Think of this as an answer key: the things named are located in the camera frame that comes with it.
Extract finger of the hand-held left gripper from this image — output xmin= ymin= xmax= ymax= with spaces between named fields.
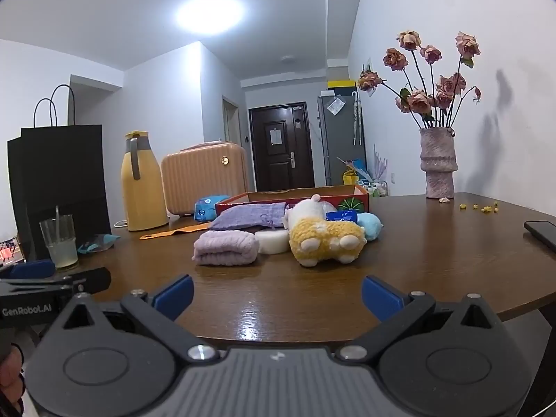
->
xmin=54 ymin=267 xmax=112 ymax=302
xmin=0 ymin=260 xmax=56 ymax=281

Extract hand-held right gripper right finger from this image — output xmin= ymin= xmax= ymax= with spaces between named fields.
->
xmin=336 ymin=275 xmax=500 ymax=363

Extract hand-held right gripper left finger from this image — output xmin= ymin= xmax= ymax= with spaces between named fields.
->
xmin=63 ymin=275 xmax=218 ymax=363

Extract purple towel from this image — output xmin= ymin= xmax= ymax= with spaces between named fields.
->
xmin=192 ymin=230 xmax=260 ymax=267

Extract iridescent plastic bag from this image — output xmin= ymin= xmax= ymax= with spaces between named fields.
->
xmin=357 ymin=212 xmax=384 ymax=243

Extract yellow alpaca plush toy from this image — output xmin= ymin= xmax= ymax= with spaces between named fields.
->
xmin=284 ymin=195 xmax=367 ymax=268

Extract purple drawstring pouch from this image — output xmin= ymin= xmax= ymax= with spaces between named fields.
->
xmin=210 ymin=202 xmax=289 ymax=231

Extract white sponge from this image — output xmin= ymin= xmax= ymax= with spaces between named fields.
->
xmin=254 ymin=228 xmax=291 ymax=255

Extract red cardboard box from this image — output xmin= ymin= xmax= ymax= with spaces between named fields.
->
xmin=215 ymin=185 xmax=370 ymax=218

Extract person's left hand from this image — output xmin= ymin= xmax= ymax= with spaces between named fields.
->
xmin=0 ymin=343 xmax=24 ymax=406

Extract blue crumpled wrapper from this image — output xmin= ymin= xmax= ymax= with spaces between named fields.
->
xmin=77 ymin=234 xmax=121 ymax=255

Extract glass cup with straw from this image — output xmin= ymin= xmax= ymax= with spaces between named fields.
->
xmin=39 ymin=205 xmax=79 ymax=270

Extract orange shoehorn strip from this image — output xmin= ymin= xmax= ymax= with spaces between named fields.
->
xmin=139 ymin=222 xmax=212 ymax=240

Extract blue tissue pack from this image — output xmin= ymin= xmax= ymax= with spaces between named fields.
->
xmin=194 ymin=195 xmax=231 ymax=221

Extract yellow thermos jug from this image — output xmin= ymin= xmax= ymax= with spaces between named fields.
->
xmin=121 ymin=130 xmax=169 ymax=232

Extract black paper bag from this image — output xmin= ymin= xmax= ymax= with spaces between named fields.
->
xmin=6 ymin=84 xmax=113 ymax=261

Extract small trolley with bottles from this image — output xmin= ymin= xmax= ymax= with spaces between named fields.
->
xmin=364 ymin=178 xmax=389 ymax=197

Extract pink ribbed suitcase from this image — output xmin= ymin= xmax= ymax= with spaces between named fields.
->
xmin=161 ymin=141 xmax=253 ymax=216

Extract yellow bag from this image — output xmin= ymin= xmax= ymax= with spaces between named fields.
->
xmin=342 ymin=158 xmax=374 ymax=185

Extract lilac feathery decoration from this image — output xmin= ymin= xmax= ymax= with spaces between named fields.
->
xmin=373 ymin=144 xmax=389 ymax=181

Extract scattered yellow flower crumbs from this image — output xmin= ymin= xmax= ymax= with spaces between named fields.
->
xmin=459 ymin=201 xmax=499 ymax=214

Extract pink textured vase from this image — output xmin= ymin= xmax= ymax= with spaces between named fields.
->
xmin=419 ymin=127 xmax=459 ymax=199

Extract grey refrigerator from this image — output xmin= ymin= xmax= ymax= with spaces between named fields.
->
xmin=317 ymin=91 xmax=366 ymax=187

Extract dark brown entrance door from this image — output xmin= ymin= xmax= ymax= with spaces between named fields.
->
xmin=248 ymin=103 xmax=316 ymax=192

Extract black smartphone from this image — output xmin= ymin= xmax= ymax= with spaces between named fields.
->
xmin=523 ymin=221 xmax=556 ymax=253

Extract light wooden interior door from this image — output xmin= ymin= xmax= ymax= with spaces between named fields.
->
xmin=222 ymin=95 xmax=242 ymax=144

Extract yellow and black box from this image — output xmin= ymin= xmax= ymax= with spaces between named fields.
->
xmin=327 ymin=79 xmax=357 ymax=95

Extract bright ceiling light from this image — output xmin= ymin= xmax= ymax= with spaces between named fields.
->
xmin=176 ymin=0 xmax=245 ymax=35

